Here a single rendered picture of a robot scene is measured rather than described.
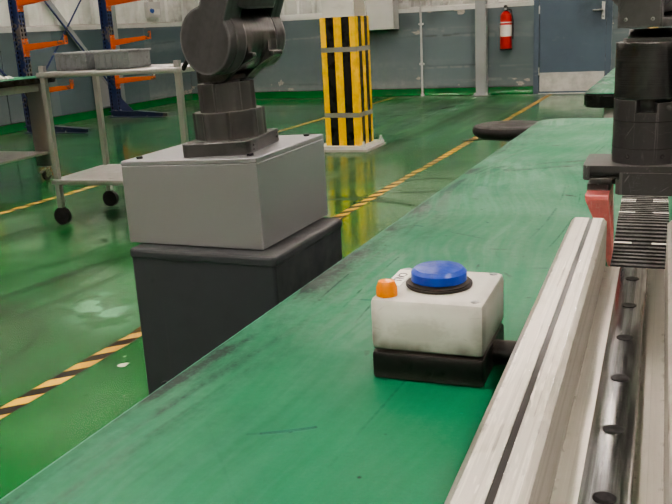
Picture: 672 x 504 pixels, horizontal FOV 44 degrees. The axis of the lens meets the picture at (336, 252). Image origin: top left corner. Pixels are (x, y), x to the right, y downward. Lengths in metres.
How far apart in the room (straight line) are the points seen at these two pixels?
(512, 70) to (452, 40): 0.94
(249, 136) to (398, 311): 0.48
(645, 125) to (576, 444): 0.40
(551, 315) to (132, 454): 0.26
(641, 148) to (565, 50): 11.01
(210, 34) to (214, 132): 0.11
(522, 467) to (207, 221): 0.72
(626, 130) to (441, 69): 11.41
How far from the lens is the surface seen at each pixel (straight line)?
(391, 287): 0.58
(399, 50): 12.33
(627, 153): 0.77
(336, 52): 7.10
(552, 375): 0.40
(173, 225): 1.02
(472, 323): 0.57
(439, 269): 0.59
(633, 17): 0.75
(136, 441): 0.55
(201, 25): 0.98
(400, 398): 0.57
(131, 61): 4.73
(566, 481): 0.39
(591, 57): 11.73
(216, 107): 1.00
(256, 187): 0.94
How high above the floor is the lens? 1.02
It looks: 15 degrees down
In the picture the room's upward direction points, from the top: 3 degrees counter-clockwise
